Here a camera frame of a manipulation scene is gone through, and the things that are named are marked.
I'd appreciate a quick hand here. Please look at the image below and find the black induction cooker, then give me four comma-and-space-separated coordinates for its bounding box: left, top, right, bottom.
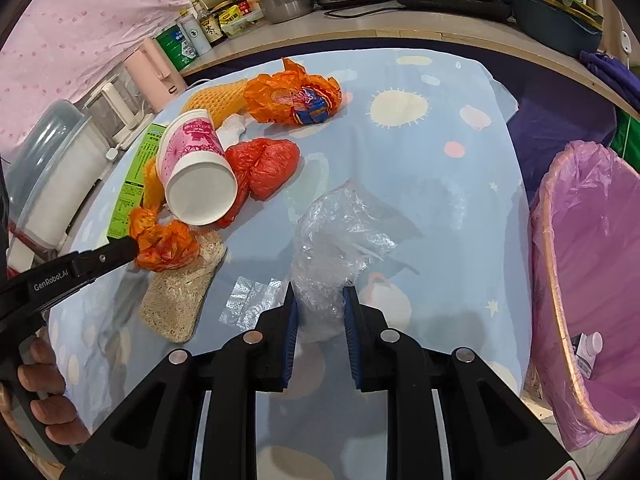
395, 0, 513, 23

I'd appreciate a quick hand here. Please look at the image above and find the wooden shelf board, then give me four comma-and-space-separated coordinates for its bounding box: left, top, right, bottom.
180, 7, 640, 103

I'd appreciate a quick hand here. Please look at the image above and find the green cardboard box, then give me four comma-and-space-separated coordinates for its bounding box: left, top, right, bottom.
107, 122, 168, 241

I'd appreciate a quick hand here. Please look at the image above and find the grey lidded container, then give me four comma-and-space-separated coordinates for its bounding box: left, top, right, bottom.
0, 100, 108, 261

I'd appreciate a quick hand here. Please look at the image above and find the green bag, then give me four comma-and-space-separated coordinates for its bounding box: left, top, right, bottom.
607, 110, 640, 161

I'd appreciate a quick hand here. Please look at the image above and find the red plastic bag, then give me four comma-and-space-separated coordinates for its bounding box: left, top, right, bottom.
215, 137, 301, 231

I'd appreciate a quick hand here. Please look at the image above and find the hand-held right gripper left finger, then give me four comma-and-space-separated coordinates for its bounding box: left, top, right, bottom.
60, 282, 301, 480

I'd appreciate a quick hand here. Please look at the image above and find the small clear plastic wrapper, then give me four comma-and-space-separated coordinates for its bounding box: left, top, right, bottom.
219, 277, 283, 328

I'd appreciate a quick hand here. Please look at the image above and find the small white bottle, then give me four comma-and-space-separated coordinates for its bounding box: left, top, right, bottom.
575, 332, 603, 376

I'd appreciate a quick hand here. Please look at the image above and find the person's left hand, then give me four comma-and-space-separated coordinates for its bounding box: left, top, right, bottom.
0, 337, 91, 446

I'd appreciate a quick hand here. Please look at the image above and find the pink-lined waste bin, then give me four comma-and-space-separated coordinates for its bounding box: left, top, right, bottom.
529, 140, 640, 453

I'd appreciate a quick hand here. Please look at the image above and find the black power cable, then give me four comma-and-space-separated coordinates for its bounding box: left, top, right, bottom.
325, 2, 401, 18

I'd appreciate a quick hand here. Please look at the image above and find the beige loofah pad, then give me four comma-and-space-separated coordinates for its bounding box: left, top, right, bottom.
139, 230, 228, 343

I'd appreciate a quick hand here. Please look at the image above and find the orange foam fruit net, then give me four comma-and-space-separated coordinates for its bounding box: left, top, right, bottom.
181, 77, 249, 128

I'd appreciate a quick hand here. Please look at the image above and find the purple towel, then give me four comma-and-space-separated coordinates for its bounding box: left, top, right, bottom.
580, 50, 640, 111

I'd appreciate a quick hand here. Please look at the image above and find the pink and white paper cup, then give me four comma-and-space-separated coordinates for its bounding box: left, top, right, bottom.
156, 109, 239, 226

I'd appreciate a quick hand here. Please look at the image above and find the clear plastic bag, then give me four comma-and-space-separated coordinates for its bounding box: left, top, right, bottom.
291, 180, 426, 343

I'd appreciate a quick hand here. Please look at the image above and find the pink appliance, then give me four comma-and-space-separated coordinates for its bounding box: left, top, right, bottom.
122, 40, 181, 113

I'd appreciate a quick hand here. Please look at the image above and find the small orange plastic bag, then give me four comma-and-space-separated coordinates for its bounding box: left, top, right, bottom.
129, 207, 201, 273

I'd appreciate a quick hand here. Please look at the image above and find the white tissue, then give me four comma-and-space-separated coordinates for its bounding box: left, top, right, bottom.
215, 114, 249, 148

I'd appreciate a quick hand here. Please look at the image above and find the blue pot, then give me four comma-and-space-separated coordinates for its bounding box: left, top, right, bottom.
510, 0, 605, 58

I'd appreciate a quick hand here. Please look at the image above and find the clear plastic pitcher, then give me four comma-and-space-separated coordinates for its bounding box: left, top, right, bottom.
85, 75, 151, 148

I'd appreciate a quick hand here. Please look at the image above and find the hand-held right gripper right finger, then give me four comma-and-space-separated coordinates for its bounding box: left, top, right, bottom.
342, 285, 586, 480

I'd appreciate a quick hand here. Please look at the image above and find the pink dotted curtain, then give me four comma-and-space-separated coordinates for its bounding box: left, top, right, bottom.
0, 0, 236, 146

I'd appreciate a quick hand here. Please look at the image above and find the dark purple cloth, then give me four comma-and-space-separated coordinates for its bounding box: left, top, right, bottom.
505, 85, 618, 196

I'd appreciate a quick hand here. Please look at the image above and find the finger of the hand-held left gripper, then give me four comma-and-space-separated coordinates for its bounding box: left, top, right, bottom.
70, 237, 140, 282

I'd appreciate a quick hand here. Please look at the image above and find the steel bowl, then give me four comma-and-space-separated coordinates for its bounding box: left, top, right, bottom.
257, 0, 316, 24

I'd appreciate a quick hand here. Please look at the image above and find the orange bag with blue print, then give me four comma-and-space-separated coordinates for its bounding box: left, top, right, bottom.
243, 57, 343, 126

